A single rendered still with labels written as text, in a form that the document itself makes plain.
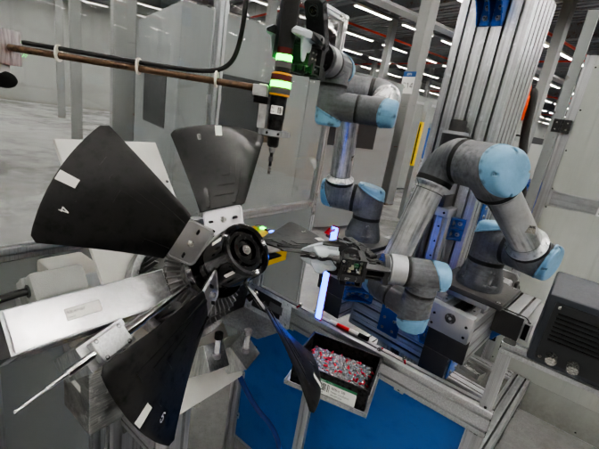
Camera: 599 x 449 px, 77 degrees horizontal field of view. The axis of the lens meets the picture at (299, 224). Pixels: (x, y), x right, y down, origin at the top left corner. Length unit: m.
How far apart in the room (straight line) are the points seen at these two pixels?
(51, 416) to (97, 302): 1.02
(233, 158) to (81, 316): 0.46
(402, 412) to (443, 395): 0.16
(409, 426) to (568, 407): 1.60
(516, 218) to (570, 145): 1.34
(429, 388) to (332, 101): 0.83
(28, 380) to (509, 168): 1.58
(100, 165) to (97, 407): 0.69
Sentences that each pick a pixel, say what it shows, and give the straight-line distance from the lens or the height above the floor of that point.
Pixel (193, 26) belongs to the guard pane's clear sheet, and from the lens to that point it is 1.59.
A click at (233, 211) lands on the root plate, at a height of 1.27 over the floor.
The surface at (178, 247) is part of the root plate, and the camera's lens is 0.79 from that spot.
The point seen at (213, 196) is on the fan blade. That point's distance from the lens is 0.89.
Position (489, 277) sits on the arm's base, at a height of 1.09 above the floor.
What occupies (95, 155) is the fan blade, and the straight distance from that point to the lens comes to 0.74.
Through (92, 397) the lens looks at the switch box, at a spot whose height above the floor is 0.74.
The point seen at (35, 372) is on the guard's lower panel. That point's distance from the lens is 1.63.
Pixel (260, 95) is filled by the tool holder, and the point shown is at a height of 1.53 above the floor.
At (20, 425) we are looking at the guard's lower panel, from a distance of 1.74.
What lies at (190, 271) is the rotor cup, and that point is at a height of 1.16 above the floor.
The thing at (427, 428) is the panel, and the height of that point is 0.70.
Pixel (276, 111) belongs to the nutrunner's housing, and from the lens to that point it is 0.82.
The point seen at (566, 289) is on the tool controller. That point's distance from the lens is 0.99.
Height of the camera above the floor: 1.51
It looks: 16 degrees down
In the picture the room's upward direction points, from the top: 9 degrees clockwise
